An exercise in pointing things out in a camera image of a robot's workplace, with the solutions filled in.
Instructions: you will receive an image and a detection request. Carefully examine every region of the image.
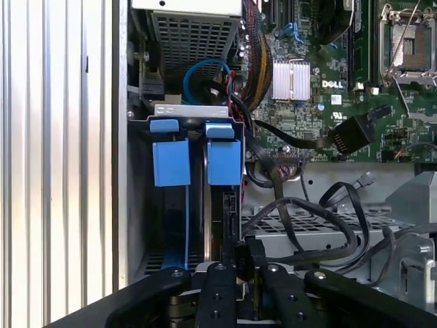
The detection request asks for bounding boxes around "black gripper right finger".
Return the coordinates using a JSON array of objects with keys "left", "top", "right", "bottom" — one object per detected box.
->
[{"left": 244, "top": 236, "right": 437, "bottom": 328}]

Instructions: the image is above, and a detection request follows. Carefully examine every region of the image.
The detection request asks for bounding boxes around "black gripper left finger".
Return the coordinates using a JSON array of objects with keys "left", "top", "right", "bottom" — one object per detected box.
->
[{"left": 42, "top": 238, "right": 237, "bottom": 328}]

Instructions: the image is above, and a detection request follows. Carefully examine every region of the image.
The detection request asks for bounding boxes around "hard disk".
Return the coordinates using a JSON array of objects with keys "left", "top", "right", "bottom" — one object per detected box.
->
[{"left": 203, "top": 122, "right": 246, "bottom": 274}]

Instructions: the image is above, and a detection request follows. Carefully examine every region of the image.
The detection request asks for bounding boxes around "blue data wire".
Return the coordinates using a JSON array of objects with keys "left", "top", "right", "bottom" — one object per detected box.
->
[{"left": 182, "top": 57, "right": 231, "bottom": 105}]

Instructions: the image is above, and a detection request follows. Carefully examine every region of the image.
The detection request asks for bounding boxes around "metal disk bay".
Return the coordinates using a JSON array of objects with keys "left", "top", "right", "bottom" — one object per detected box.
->
[{"left": 126, "top": 104, "right": 247, "bottom": 284}]

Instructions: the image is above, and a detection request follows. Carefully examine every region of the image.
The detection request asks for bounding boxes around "black RAM slot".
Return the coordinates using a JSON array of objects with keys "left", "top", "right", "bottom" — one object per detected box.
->
[{"left": 370, "top": 0, "right": 380, "bottom": 95}]

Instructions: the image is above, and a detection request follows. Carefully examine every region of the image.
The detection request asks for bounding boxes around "black expansion slot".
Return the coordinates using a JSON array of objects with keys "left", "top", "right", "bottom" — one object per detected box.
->
[
  {"left": 281, "top": 0, "right": 295, "bottom": 32},
  {"left": 266, "top": 0, "right": 279, "bottom": 31}
]

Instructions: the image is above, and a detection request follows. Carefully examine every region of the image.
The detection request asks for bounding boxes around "grey metal drive cage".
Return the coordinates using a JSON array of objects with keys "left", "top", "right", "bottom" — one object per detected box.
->
[{"left": 238, "top": 163, "right": 437, "bottom": 286}]

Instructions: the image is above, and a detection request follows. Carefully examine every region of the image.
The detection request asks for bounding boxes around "black open PC case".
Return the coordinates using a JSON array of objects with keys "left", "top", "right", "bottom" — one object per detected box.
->
[{"left": 111, "top": 0, "right": 437, "bottom": 328}]

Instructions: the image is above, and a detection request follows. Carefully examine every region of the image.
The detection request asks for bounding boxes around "green motherboard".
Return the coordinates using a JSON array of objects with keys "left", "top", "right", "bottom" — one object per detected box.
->
[{"left": 238, "top": 0, "right": 437, "bottom": 165}]

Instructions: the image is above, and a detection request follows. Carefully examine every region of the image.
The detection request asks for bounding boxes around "silver chipset heatsink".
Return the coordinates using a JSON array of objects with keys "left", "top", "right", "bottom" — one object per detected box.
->
[{"left": 272, "top": 58, "right": 312, "bottom": 103}]

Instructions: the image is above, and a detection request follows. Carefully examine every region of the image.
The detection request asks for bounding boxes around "metal socket cover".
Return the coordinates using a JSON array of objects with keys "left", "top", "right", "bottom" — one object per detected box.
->
[{"left": 389, "top": 70, "right": 437, "bottom": 124}]

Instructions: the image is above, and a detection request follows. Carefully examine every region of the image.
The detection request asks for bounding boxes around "green RAM stick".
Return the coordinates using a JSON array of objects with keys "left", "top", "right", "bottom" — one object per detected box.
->
[{"left": 351, "top": 0, "right": 372, "bottom": 90}]

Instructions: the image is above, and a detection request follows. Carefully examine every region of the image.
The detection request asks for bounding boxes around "blue SATA port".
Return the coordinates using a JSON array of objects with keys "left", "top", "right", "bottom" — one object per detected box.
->
[{"left": 280, "top": 22, "right": 304, "bottom": 44}]

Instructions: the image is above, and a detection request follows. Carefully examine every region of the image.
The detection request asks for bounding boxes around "CPU socket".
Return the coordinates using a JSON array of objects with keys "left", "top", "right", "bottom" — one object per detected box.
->
[{"left": 378, "top": 5, "right": 437, "bottom": 78}]

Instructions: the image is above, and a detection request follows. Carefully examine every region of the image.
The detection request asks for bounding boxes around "black graphics card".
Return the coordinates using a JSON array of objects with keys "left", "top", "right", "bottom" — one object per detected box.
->
[{"left": 314, "top": 0, "right": 355, "bottom": 46}]

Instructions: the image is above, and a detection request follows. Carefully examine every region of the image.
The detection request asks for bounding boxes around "silver power supply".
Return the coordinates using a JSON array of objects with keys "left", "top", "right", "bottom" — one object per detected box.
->
[{"left": 131, "top": 0, "right": 244, "bottom": 81}]

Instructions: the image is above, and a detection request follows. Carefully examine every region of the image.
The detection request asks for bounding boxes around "black flat cable with connector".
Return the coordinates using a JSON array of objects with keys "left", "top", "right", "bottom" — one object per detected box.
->
[{"left": 253, "top": 114, "right": 373, "bottom": 160}]

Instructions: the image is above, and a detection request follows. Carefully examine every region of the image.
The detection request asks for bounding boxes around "braided power cable bundle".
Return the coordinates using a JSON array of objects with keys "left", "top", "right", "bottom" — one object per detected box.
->
[{"left": 242, "top": 0, "right": 274, "bottom": 112}]

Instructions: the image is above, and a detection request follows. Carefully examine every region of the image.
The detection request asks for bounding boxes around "locking lever wire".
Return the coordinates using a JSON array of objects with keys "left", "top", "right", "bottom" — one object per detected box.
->
[{"left": 392, "top": 0, "right": 424, "bottom": 69}]

